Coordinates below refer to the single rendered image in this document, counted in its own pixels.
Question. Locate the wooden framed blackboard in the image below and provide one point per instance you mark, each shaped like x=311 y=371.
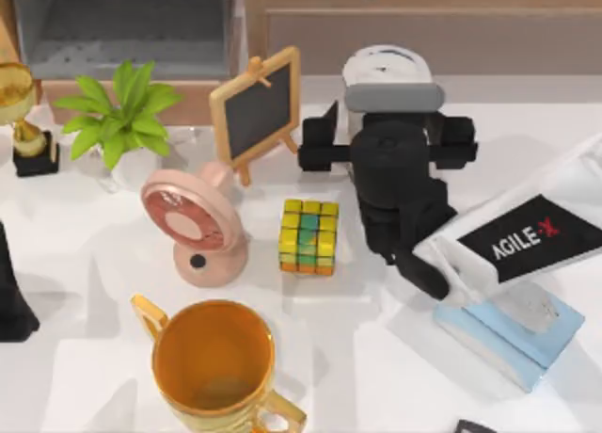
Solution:
x=258 y=113

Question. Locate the pink desk fan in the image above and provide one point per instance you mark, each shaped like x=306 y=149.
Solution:
x=188 y=221

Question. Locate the dark flat object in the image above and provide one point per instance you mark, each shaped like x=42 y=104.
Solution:
x=475 y=427

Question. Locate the wooden cupboard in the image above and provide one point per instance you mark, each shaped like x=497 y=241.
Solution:
x=423 y=42

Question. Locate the small gold trophy black base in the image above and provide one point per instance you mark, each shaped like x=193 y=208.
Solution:
x=19 y=99

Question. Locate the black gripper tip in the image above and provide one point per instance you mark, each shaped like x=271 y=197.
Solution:
x=11 y=301

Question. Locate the light blue book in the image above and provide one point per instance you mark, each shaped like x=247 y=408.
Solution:
x=512 y=339

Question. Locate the grey pierced drawer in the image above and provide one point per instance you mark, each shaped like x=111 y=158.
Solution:
x=122 y=28

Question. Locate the colourful puzzle cube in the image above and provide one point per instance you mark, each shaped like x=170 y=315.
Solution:
x=308 y=237

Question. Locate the green plant in white pot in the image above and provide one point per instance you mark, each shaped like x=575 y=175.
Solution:
x=124 y=117

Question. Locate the large gold trophy cup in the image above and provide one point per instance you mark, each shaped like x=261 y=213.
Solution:
x=211 y=348

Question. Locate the pale grey rounded box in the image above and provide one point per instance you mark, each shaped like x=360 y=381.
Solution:
x=395 y=98

